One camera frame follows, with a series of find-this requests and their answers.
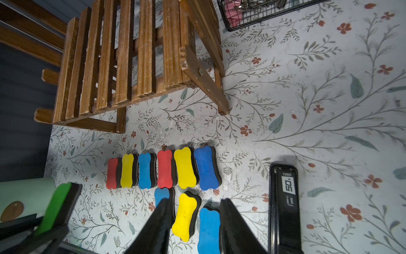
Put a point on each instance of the wooden two-tier shelf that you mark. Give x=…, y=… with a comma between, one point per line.
x=113, y=56

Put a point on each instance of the metal binder clips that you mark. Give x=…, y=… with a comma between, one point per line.
x=250, y=5

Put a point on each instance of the yellow eraser top row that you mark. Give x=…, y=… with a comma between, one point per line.
x=184, y=225

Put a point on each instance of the green eraser top row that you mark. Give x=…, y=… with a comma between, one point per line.
x=60, y=207

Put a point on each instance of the yellow eraser row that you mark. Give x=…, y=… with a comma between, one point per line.
x=188, y=176
x=184, y=225
x=130, y=171

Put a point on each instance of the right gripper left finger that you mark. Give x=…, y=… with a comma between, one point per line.
x=155, y=235

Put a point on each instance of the light blue eraser top row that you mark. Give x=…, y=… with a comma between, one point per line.
x=166, y=193

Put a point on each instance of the black stapler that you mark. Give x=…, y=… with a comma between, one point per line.
x=284, y=210

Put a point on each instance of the light blue eraser bottom row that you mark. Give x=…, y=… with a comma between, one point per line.
x=147, y=170

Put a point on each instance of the black wire desk organizer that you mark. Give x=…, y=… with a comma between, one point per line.
x=235, y=20

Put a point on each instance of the red eraser bottom row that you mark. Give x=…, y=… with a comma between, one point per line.
x=114, y=173
x=167, y=170

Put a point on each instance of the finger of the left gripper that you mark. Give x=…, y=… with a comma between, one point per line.
x=19, y=225
x=52, y=239

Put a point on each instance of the yellow eraser bottom row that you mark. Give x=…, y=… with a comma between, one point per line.
x=188, y=176
x=130, y=171

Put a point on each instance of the light blue eraser row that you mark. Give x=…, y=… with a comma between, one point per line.
x=147, y=170
x=166, y=193

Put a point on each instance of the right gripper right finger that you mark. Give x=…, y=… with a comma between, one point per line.
x=235, y=235

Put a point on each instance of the green pencil cup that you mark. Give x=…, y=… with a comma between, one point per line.
x=25, y=197

